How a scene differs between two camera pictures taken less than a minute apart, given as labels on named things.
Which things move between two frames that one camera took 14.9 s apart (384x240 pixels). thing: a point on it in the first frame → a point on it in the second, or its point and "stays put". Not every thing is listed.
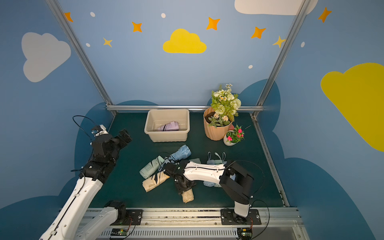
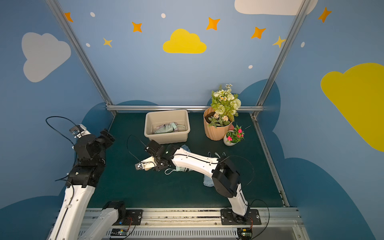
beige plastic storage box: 156,118 stays put
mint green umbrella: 152,167 → 166,128
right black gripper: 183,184 → 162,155
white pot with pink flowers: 232,137 stays put
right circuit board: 244,233 stays put
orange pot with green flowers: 219,117 stays put
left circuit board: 119,232 stays put
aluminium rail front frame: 169,223 stays put
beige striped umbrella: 155,180 → 148,163
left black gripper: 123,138 → 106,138
